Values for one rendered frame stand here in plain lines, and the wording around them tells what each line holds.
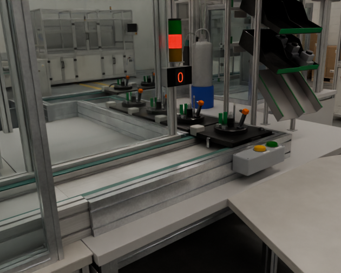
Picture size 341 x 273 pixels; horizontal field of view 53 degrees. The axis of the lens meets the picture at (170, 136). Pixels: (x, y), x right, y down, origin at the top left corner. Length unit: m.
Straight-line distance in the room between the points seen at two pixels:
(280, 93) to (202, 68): 0.80
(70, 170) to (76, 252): 0.34
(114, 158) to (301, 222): 0.64
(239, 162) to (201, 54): 1.25
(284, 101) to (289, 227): 0.78
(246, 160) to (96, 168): 0.51
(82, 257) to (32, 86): 0.41
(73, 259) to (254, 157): 0.65
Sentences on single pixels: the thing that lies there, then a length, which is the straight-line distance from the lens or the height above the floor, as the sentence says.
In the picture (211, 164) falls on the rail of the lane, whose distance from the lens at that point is 1.13.
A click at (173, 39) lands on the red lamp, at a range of 1.32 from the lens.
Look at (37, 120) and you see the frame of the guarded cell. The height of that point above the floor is 1.20.
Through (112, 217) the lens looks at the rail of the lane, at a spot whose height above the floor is 0.90.
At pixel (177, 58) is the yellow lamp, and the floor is 1.27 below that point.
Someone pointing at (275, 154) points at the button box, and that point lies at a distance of 1.27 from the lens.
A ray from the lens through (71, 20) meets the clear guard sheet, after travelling 1.16.
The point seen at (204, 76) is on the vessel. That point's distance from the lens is 2.33.
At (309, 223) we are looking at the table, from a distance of 1.03.
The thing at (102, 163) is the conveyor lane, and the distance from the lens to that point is 1.20.
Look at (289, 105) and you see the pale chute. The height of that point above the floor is 1.04.
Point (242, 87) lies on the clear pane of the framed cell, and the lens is 2.51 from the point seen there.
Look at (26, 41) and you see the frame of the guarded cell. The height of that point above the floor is 1.36.
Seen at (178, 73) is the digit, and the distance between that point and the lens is 1.32.
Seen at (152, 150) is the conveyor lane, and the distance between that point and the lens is 1.30.
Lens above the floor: 1.37
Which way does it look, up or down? 17 degrees down
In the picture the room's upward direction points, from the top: 2 degrees counter-clockwise
